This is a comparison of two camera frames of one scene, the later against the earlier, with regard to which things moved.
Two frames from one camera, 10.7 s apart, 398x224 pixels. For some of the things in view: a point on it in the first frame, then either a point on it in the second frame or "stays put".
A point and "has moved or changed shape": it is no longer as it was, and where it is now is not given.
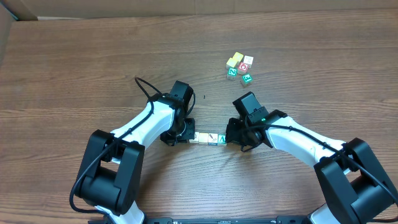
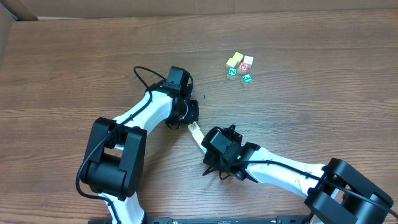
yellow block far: (237, 56) stays put
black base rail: (226, 219) stays put
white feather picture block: (212, 139) has moved or changed shape
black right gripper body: (232, 132) → (210, 157)
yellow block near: (231, 63) stays put
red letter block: (242, 68) stays put
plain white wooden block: (248, 60) stays put
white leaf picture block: (196, 138) has moved or changed shape
